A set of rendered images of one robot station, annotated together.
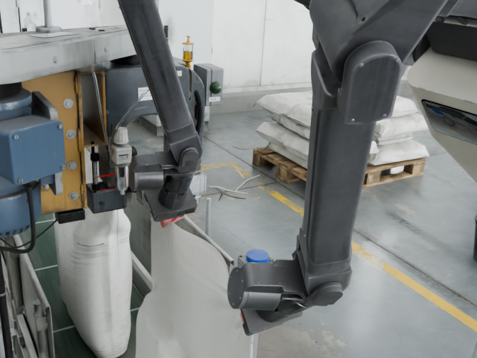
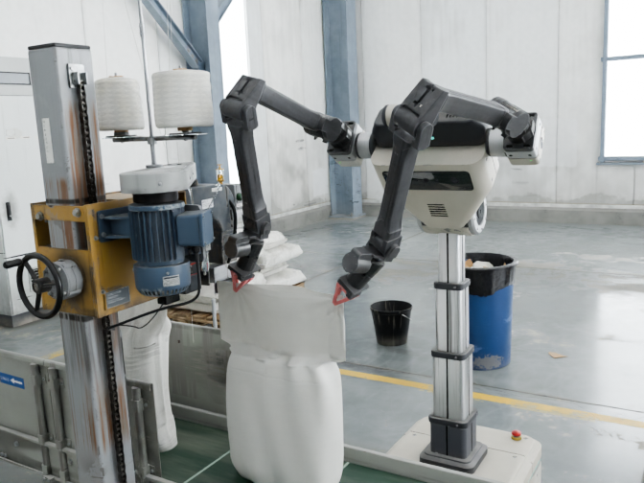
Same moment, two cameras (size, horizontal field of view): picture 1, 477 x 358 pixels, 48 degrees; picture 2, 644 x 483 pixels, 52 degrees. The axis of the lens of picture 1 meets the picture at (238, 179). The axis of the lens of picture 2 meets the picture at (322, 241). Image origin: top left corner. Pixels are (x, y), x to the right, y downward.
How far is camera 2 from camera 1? 122 cm
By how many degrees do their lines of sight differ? 28
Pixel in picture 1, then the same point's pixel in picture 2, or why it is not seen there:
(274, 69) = not seen: hidden behind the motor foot
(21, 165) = (204, 234)
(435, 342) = (380, 400)
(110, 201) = (194, 284)
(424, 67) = (379, 155)
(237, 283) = (351, 259)
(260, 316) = (353, 287)
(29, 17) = not seen: outside the picture
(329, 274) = (394, 239)
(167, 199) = (247, 264)
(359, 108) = (422, 144)
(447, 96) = not seen: hidden behind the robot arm
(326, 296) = (394, 251)
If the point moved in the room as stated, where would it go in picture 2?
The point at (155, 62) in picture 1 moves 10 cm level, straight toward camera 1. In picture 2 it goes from (252, 169) to (270, 170)
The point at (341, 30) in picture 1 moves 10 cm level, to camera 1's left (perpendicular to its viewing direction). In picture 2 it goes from (414, 120) to (378, 121)
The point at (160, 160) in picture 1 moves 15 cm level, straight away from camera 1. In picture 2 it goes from (246, 235) to (223, 230)
